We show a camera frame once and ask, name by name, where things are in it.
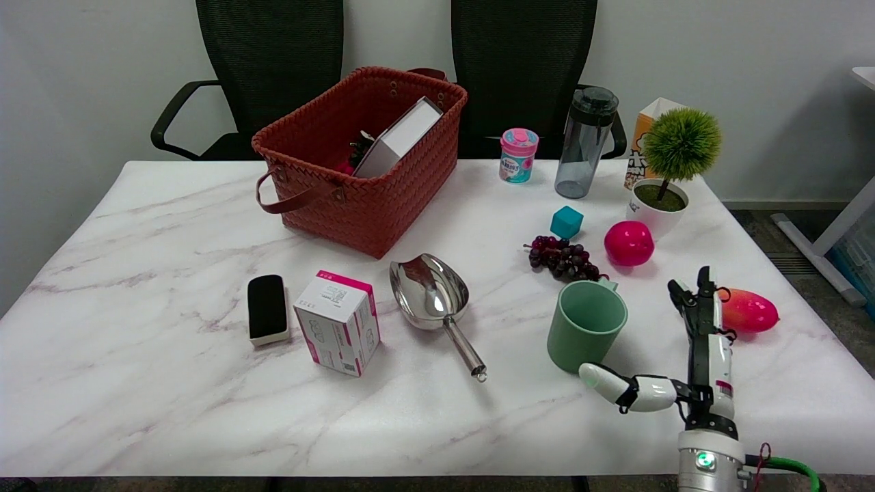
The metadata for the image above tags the purple toy grape bunch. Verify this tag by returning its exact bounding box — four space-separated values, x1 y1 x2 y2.
524 236 609 282

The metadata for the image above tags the red woven basket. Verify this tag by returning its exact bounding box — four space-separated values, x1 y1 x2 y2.
252 66 469 260

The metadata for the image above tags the shiny metal scoop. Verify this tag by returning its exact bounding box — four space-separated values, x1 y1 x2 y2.
389 254 488 383

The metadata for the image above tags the teal jar with pink lid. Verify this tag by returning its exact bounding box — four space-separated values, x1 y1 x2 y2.
499 128 539 184

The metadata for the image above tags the green topiary in white pot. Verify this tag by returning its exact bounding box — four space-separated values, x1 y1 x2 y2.
625 108 723 240

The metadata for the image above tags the teal cube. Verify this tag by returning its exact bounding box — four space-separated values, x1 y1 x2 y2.
550 206 584 240

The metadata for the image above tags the pink white cardboard box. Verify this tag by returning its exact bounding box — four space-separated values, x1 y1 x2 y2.
293 270 381 378

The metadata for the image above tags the orange white carton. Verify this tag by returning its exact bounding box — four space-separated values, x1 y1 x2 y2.
623 97 687 191

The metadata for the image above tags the black mesh office chair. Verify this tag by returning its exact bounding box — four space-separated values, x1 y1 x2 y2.
451 0 628 161
150 0 345 162

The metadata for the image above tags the white side desk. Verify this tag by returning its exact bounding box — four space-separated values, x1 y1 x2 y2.
771 66 875 307

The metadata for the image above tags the orange pink toy mango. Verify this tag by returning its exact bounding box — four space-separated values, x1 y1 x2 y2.
718 288 781 334

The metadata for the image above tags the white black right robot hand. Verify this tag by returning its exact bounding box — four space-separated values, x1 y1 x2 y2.
578 266 740 438

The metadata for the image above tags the green robot cable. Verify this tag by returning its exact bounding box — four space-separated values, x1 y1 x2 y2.
745 456 822 492

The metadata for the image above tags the black whiteboard eraser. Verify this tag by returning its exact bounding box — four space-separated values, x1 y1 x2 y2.
247 275 291 346

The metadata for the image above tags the pink toy apple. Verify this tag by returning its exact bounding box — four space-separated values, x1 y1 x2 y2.
604 221 655 267

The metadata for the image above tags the thin red wire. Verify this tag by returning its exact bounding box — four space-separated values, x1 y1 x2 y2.
751 442 773 492

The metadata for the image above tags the green mug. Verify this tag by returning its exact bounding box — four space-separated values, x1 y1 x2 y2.
547 279 628 374

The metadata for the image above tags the dark small item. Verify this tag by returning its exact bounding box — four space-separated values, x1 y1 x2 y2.
349 131 375 168

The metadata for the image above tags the grey white flat box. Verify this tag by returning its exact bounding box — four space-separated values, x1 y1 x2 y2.
352 96 444 180

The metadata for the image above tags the grey transparent water bottle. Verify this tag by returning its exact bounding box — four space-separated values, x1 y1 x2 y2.
554 86 619 200

